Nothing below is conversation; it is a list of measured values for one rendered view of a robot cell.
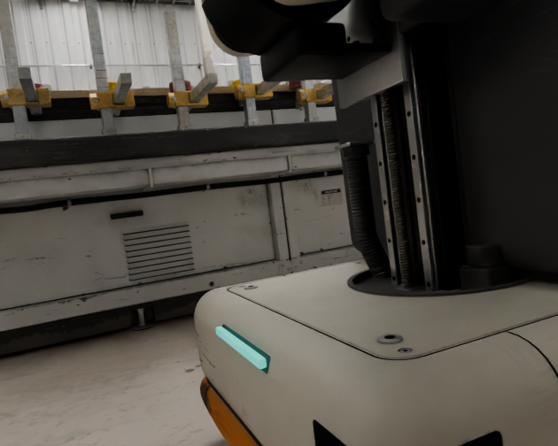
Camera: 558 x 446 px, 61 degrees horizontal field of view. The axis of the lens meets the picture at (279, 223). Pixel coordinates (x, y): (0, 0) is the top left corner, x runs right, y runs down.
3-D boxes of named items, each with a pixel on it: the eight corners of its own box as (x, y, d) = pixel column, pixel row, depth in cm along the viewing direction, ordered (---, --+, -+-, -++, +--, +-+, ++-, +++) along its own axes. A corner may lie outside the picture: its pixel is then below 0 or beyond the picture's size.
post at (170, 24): (193, 148, 165) (174, 7, 163) (183, 149, 164) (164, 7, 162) (191, 149, 169) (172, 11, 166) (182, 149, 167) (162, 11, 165)
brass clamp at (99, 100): (135, 105, 156) (133, 90, 156) (91, 107, 151) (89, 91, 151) (133, 110, 162) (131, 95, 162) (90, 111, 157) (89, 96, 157)
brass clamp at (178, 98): (209, 103, 166) (207, 89, 166) (170, 105, 161) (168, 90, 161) (205, 108, 172) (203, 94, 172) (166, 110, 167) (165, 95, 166)
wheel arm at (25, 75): (33, 81, 124) (30, 65, 123) (18, 81, 122) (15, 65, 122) (42, 116, 163) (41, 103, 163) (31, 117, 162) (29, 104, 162)
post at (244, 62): (260, 142, 175) (243, 10, 173) (251, 143, 174) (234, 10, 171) (257, 143, 179) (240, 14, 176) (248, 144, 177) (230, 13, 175)
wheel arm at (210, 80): (219, 85, 143) (217, 71, 143) (208, 86, 142) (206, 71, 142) (187, 116, 183) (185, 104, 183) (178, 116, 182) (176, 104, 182)
